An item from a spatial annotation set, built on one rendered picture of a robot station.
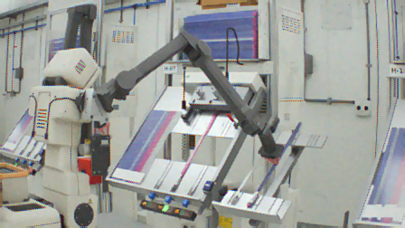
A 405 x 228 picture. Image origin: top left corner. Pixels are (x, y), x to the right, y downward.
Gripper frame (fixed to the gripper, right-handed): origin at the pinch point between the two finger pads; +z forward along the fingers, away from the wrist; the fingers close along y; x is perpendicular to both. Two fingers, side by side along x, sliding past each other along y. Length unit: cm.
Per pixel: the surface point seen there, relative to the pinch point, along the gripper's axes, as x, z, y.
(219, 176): 9.6, 7.3, 28.6
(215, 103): -27, -1, 51
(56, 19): -151, 29, 380
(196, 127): -16, 6, 59
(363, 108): -143, 108, 24
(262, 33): -62, -22, 33
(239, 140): -12.5, 6.0, 29.9
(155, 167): 13, 9, 68
